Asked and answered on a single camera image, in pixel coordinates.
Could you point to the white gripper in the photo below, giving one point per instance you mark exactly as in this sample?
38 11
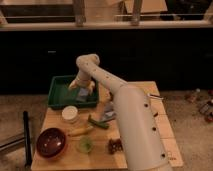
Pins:
83 80

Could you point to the blue-grey sponge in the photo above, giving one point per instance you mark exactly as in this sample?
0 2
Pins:
82 95

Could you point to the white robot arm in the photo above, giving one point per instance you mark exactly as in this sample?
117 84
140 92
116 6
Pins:
140 137

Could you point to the green plastic tray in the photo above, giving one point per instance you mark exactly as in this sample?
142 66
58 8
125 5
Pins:
60 96

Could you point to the grey-blue cloth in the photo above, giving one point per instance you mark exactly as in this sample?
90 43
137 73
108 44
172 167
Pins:
108 113

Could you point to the green cucumber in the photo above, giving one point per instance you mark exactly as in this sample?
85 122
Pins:
102 125

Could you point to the yellow banana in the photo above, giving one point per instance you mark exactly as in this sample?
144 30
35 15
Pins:
80 131

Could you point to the small green cup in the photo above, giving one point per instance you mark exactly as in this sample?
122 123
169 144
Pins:
85 145

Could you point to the dark red bowl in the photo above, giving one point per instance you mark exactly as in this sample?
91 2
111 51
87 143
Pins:
51 142

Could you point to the bunch of dark grapes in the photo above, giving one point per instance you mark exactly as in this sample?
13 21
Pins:
114 145

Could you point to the black pole on floor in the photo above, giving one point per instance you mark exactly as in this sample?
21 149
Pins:
27 139

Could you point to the items on floor right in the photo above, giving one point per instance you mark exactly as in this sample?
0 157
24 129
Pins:
206 109

